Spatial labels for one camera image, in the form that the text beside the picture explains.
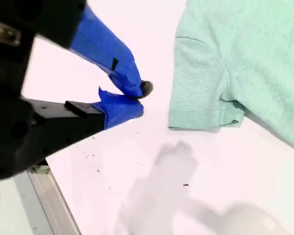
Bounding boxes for metal table edge rail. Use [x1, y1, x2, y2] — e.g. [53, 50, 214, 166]
[26, 166, 82, 235]

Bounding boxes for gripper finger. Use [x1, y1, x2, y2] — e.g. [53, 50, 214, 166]
[39, 0, 154, 99]
[26, 87, 145, 157]

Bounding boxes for pale green t-shirt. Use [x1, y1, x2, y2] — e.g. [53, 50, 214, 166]
[168, 0, 294, 155]

